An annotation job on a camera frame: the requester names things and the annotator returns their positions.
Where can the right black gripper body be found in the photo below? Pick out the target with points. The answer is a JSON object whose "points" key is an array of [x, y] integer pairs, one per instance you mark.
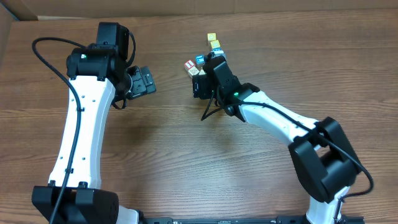
{"points": [[203, 83]]}

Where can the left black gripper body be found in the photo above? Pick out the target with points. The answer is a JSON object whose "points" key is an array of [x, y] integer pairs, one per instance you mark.
{"points": [[140, 84]]}

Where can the white green block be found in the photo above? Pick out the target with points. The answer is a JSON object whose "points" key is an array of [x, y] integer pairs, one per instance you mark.
{"points": [[193, 71]]}

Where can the red I block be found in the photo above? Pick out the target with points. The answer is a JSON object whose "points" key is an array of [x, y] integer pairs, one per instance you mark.
{"points": [[189, 65]]}

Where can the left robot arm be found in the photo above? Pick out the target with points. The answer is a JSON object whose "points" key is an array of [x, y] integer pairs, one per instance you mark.
{"points": [[99, 76]]}

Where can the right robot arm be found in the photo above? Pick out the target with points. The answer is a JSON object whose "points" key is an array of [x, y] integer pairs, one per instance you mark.
{"points": [[325, 162]]}

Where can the blue picture block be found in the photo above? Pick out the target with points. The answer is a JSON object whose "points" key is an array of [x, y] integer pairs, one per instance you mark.
{"points": [[200, 59]]}

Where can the yellow block near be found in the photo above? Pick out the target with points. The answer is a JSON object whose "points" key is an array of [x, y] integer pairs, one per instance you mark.
{"points": [[215, 44]]}

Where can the yellow block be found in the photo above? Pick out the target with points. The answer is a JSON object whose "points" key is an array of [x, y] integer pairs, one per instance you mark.
{"points": [[215, 44], [211, 37]]}

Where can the yellow block far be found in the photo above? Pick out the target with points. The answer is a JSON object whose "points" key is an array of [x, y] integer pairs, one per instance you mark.
{"points": [[211, 37]]}

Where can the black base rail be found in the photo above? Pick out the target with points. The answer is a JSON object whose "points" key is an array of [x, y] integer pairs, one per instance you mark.
{"points": [[277, 220]]}

